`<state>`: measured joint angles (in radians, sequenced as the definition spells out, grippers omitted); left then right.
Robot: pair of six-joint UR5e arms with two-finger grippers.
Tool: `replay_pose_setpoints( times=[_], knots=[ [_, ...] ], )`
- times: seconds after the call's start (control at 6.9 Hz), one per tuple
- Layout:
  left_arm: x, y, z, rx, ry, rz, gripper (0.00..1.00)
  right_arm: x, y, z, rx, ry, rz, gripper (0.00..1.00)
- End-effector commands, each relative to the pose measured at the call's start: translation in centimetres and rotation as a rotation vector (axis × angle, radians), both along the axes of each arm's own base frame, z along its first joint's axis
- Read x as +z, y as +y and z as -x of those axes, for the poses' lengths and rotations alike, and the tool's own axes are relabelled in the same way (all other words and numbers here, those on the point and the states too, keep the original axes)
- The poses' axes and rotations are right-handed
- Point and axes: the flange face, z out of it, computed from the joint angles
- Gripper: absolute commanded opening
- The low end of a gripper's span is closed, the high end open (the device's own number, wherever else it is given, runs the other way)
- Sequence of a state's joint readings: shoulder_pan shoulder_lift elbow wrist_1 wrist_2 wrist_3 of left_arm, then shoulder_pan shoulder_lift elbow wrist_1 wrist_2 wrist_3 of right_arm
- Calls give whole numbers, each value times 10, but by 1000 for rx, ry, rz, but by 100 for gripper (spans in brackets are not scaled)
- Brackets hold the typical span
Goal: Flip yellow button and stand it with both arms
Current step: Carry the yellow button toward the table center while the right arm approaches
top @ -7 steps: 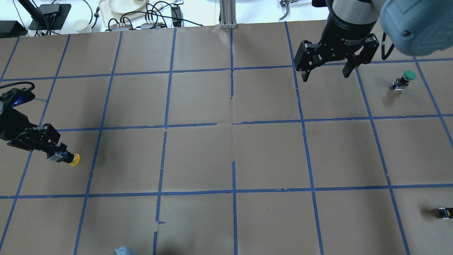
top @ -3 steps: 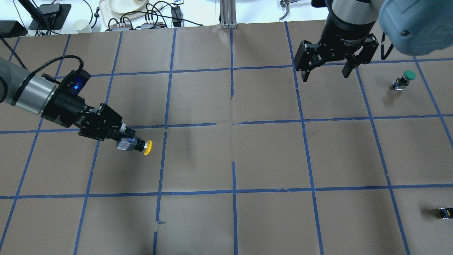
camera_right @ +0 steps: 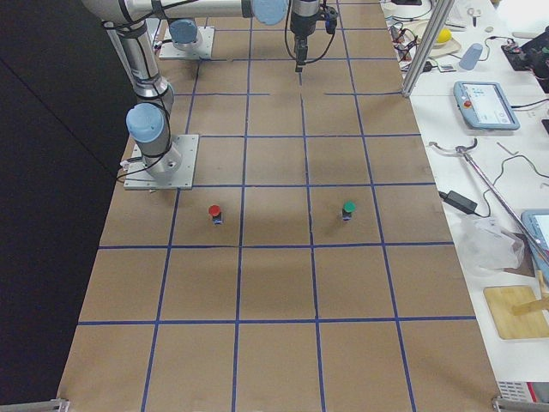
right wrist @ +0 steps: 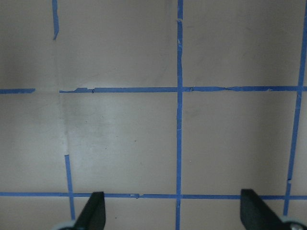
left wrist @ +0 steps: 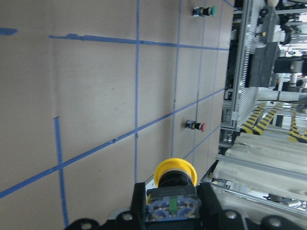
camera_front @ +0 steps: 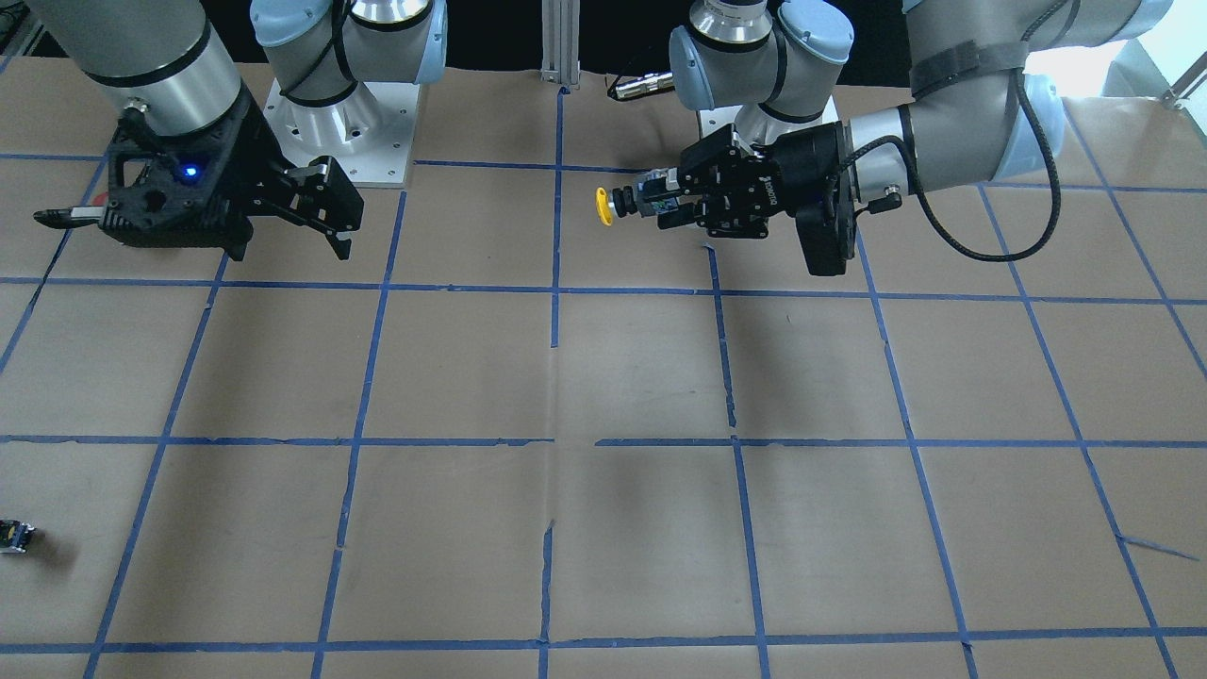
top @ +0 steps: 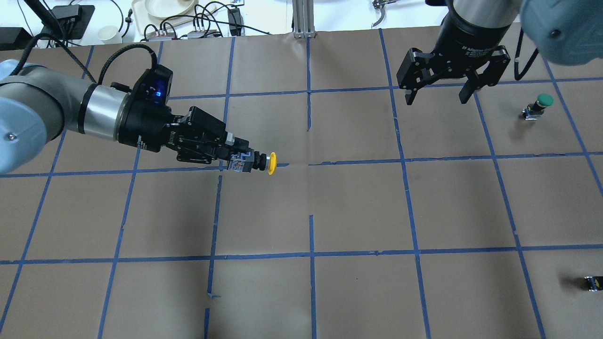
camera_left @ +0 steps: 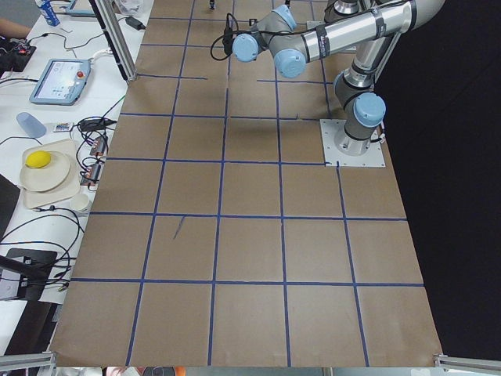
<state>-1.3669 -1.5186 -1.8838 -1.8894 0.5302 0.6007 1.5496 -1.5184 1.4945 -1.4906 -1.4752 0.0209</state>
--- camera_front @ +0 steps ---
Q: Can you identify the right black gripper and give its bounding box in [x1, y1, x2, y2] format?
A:
[100, 87, 365, 261]

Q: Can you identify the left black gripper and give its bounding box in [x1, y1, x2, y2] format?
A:
[658, 122, 855, 240]

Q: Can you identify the yellow push button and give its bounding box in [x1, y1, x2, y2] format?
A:
[595, 170, 684, 227]

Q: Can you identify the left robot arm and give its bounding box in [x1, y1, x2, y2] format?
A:
[597, 1, 1171, 276]

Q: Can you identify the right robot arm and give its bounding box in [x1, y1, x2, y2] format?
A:
[30, 1, 448, 261]

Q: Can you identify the red push button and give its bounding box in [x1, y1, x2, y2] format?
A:
[33, 206, 107, 229]

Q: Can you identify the green push button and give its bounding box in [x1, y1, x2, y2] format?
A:
[0, 519, 37, 555]

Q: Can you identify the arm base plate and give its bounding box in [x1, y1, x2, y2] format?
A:
[690, 105, 757, 156]
[264, 82, 425, 191]

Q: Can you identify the aluminium frame post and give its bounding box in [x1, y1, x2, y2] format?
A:
[540, 0, 581, 90]

